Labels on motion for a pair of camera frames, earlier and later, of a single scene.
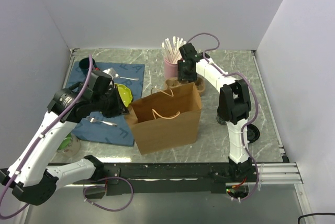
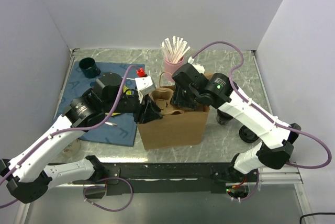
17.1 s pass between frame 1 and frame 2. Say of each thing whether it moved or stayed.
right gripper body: moved
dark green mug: stayed
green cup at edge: stayed
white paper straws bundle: stayed
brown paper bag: moved
